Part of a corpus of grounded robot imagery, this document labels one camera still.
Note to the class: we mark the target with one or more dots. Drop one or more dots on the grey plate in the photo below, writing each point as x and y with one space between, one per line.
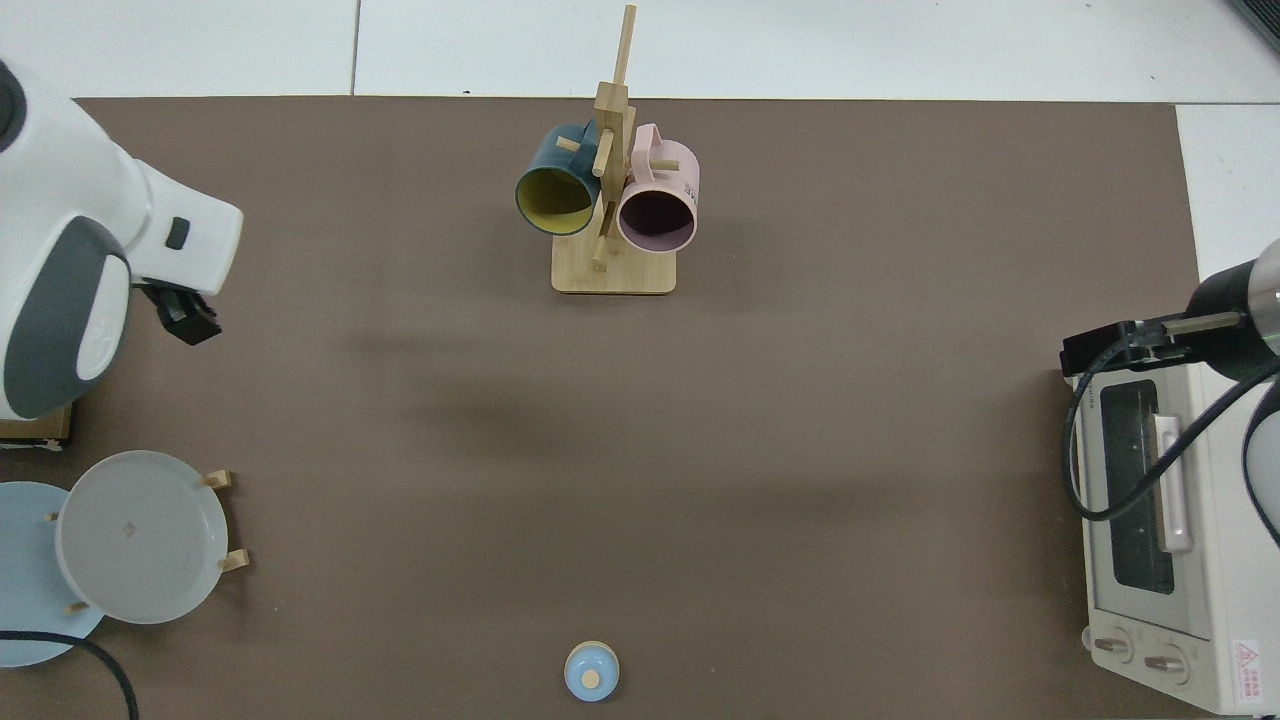
140 540

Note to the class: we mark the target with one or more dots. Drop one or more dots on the pale toaster oven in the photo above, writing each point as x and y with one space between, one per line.
1220 560

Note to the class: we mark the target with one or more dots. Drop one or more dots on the wooden plate rack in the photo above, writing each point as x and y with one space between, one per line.
235 560

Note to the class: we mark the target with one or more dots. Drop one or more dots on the light blue plate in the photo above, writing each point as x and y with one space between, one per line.
25 580

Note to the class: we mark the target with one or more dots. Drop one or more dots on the brown table cloth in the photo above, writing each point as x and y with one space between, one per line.
500 450

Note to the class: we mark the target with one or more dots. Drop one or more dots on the dark teal mug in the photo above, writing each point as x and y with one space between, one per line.
550 195

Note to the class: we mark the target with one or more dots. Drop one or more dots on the wooden cup stand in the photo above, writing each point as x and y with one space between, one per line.
615 275

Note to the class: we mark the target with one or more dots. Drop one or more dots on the pink mug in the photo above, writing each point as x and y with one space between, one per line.
660 215

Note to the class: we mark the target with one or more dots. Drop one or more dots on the small blue round bell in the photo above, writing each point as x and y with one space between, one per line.
591 672

